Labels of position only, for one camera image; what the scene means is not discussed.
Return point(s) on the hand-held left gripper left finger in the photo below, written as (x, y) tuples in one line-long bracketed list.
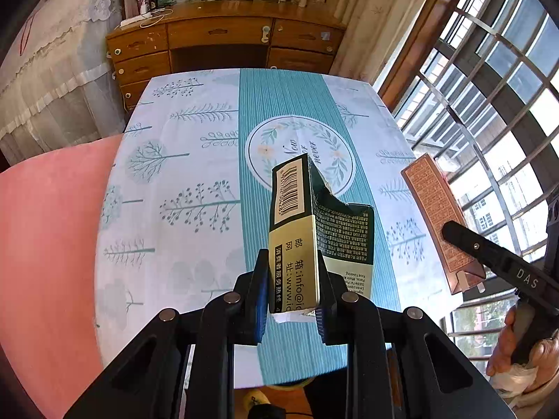
[(262, 299)]

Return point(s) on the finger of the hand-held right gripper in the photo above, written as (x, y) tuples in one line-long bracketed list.
[(493, 255)]

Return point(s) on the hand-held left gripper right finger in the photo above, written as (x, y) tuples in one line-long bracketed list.
[(322, 314)]

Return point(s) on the dark green carton box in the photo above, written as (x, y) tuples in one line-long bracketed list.
[(292, 262)]

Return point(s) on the red snack box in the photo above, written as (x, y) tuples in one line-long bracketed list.
[(436, 214)]

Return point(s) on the blue bin with white rim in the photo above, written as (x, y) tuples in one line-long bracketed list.
[(288, 386)]

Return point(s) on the person's right hand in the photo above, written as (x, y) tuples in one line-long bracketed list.
[(548, 355)]

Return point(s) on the white cloth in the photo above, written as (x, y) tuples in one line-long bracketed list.
[(517, 379)]

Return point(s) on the person's right leg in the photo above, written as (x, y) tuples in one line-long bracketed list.
[(325, 401)]

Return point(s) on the person's leg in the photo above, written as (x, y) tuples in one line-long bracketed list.
[(267, 413), (325, 401)]

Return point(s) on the yellow embroidered slipper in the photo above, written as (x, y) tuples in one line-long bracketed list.
[(255, 399)]

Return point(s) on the person's left leg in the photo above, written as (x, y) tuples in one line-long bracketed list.
[(267, 413)]

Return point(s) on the tree print tablecloth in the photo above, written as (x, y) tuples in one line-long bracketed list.
[(174, 209)]

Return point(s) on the window with metal grille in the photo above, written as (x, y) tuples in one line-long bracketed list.
[(436, 13)]

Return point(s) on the white drawer safety lock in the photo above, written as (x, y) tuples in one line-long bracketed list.
[(263, 34)]

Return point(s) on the wooden desk with drawers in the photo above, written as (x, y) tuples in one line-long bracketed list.
[(218, 30)]

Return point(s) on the white power strip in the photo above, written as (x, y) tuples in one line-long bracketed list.
[(135, 19)]

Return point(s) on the furniture under white lace cloth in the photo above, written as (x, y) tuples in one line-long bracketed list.
[(52, 52)]

